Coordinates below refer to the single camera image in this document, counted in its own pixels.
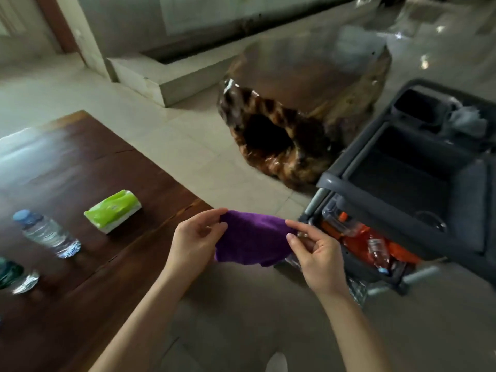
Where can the person's right hand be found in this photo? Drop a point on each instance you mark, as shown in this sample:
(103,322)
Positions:
(323,267)

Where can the person's left hand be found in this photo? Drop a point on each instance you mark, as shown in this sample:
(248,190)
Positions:
(193,251)

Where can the purple microfibre cloth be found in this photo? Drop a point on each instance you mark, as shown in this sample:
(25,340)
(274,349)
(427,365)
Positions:
(252,240)

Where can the green tissue pack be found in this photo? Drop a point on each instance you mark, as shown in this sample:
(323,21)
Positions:
(108,209)

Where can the blue-capped clear water bottle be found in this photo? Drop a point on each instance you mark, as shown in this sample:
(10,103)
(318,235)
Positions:
(50,236)

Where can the green-label white-capped water bottle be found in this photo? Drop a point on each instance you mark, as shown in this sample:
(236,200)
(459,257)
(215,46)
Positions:
(15,276)

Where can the person's left forearm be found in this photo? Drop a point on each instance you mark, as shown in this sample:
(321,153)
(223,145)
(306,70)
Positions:
(147,325)

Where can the person's right forearm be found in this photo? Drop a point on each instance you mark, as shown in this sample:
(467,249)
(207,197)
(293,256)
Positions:
(356,337)

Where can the person's right shoe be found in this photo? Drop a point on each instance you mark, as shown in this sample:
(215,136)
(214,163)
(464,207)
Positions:
(276,363)

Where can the grey cleaning cart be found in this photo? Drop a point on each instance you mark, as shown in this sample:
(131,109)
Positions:
(407,182)

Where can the orange bag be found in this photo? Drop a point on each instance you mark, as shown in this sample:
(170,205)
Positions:
(356,244)

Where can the clear bottle with orange collar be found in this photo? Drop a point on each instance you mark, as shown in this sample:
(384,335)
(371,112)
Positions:
(341,224)

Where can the small clear plastic bottle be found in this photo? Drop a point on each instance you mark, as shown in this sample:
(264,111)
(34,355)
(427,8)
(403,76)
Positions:
(377,253)

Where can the glossy root stump table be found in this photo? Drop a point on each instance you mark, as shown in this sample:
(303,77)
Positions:
(279,151)

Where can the dark wooden table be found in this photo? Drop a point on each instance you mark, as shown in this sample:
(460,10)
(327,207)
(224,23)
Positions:
(97,162)

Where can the white stone platform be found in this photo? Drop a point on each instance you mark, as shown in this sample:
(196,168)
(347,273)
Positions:
(166,85)

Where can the grey rag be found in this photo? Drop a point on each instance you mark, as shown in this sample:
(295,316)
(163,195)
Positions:
(465,121)

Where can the brown door frame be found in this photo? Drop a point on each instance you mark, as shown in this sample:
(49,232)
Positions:
(58,23)

